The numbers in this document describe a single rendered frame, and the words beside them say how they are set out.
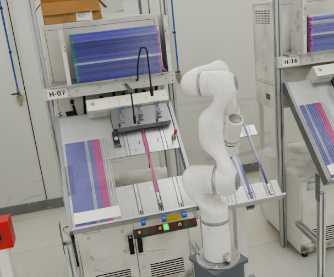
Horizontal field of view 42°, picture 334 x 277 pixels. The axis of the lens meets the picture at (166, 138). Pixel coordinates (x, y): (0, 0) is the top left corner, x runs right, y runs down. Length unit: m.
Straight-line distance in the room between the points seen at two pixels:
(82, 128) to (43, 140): 1.62
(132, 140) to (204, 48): 1.90
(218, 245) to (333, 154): 1.13
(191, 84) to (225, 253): 0.72
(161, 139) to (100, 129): 0.36
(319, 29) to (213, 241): 1.61
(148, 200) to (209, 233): 0.61
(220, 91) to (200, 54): 2.54
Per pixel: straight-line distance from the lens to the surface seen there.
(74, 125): 2.59
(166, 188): 2.38
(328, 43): 2.96
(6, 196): 4.37
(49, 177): 4.27
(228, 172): 1.70
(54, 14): 2.83
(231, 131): 2.08
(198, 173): 1.73
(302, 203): 2.99
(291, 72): 3.07
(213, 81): 1.67
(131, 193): 2.36
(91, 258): 2.74
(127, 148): 2.49
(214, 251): 1.86
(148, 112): 2.55
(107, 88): 2.56
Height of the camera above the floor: 1.76
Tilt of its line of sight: 17 degrees down
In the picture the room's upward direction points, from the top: 6 degrees counter-clockwise
